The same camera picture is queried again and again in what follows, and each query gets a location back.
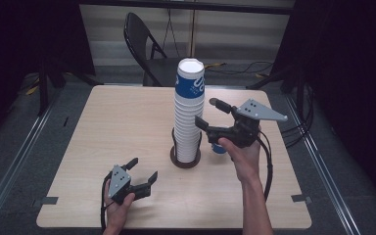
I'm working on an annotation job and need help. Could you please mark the bundle of black floor cables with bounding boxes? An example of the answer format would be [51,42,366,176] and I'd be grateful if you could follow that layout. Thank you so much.
[280,82,315,149]

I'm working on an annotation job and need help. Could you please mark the yellow floor cable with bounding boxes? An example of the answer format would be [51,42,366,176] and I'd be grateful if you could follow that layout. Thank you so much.
[205,62,227,71]

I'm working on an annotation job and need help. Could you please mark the stack of white paper cups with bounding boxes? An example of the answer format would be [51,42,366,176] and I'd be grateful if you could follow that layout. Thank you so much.
[172,93,207,164]

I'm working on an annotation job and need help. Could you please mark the hand-held gripper cable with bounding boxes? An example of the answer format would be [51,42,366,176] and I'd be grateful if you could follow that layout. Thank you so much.
[255,129,274,203]
[100,171,114,233]

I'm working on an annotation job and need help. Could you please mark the person's left hand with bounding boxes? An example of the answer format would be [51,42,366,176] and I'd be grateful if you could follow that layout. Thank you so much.
[103,182,136,230]

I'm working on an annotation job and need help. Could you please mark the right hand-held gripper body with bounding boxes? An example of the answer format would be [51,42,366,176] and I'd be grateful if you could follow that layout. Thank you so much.
[205,98,289,149]

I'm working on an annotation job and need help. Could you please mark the person's right hand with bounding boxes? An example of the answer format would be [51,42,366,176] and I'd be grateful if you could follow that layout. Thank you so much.
[217,127,263,184]

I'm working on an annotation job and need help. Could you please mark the black metal stand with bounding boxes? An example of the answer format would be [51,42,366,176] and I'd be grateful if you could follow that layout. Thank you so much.
[36,53,104,116]
[246,64,306,95]

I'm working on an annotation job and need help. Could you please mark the blue print paper cup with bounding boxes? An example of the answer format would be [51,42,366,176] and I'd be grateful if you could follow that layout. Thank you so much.
[174,57,207,101]
[211,141,227,156]

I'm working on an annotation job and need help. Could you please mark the black folding chair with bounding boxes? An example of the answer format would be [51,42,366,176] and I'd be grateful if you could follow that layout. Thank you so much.
[123,12,191,88]

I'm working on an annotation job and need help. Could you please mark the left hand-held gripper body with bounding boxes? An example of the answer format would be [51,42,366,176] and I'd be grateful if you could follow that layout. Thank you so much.
[107,164,153,207]

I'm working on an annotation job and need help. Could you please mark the metal floor rail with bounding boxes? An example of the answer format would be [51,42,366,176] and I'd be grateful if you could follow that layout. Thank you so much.
[283,93,364,235]
[0,97,57,227]

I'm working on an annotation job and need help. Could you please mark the grey tape strip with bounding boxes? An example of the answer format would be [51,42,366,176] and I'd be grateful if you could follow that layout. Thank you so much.
[290,194,313,205]
[33,196,60,208]

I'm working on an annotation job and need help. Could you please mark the dark curtain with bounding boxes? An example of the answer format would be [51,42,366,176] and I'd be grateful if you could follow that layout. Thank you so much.
[269,0,376,212]
[0,0,96,146]

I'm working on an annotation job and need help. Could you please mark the black wire cup holder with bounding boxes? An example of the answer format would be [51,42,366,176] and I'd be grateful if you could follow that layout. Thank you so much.
[169,126,203,169]

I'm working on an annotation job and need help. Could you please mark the black wall cable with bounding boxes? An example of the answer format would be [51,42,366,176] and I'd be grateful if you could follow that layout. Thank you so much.
[162,7,181,51]

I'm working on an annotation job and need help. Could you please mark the right hand-held gripper cable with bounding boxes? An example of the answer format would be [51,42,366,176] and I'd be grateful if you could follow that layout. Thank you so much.
[255,129,274,203]

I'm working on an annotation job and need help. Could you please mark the left hand-held gripper cable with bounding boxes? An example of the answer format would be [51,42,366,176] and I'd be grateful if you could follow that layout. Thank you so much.
[100,171,114,233]

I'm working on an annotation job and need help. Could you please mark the black floor cable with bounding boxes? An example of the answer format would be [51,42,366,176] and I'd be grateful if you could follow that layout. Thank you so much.
[219,60,274,75]

